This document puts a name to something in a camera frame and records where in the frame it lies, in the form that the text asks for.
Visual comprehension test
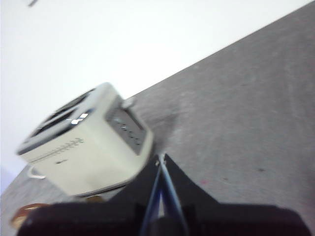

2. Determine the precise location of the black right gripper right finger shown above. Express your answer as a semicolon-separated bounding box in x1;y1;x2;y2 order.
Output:
164;154;311;236

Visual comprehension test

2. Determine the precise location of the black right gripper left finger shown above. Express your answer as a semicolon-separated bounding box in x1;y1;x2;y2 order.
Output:
17;154;164;236

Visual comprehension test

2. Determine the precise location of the brown bread slice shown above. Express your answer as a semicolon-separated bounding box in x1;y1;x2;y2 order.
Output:
10;196;105;226

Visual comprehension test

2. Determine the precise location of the cream two-slot toaster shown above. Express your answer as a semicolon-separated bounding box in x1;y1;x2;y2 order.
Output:
16;82;155;197

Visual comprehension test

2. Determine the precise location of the white toaster power cord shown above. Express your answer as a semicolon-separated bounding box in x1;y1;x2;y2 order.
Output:
27;166;46;179

